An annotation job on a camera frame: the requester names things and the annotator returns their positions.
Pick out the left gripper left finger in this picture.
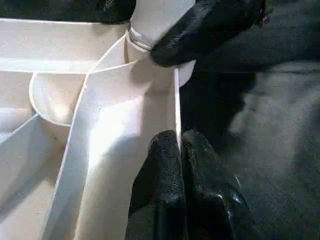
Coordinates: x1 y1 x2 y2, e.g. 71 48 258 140
126 129 188 240

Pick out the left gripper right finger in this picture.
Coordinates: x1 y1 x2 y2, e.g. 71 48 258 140
181 128 263 240

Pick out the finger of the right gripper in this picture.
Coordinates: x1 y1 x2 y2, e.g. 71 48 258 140
96 0 138 25
149 0 267 68

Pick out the white plastic table leg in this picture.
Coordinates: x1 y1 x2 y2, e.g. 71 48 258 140
123 0 197 66

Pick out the white plastic table top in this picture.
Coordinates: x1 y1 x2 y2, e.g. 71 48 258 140
0 17 196 240

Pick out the black mat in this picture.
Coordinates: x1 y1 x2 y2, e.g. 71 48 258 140
0 0 320 240

